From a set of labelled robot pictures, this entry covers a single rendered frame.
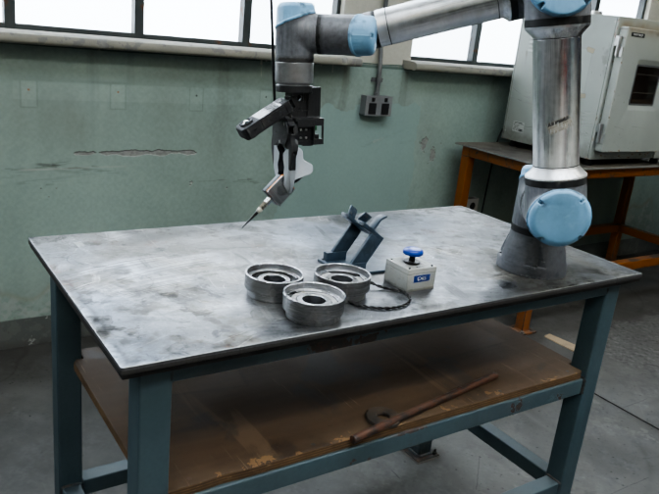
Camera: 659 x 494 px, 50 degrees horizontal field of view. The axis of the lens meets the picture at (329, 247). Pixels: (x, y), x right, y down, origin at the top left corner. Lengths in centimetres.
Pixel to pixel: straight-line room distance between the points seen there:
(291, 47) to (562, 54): 49
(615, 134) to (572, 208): 203
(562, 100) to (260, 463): 84
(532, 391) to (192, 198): 171
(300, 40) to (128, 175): 153
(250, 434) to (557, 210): 70
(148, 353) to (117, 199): 179
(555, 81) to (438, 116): 219
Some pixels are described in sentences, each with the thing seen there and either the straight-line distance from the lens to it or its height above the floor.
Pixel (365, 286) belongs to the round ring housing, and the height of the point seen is 83.
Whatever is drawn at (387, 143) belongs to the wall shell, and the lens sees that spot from 335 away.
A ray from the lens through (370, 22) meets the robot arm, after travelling 137.
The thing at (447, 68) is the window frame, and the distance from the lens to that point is 340.
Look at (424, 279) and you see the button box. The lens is 136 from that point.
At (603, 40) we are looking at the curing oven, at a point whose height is 132.
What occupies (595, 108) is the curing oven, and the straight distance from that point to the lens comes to 335.
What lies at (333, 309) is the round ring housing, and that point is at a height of 83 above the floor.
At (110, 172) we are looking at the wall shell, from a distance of 276.
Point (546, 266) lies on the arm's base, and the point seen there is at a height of 83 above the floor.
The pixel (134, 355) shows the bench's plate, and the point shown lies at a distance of 103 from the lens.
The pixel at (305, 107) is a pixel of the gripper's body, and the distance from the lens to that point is 141.
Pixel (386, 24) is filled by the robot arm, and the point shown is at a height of 128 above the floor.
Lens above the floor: 127
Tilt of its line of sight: 18 degrees down
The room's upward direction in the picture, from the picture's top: 6 degrees clockwise
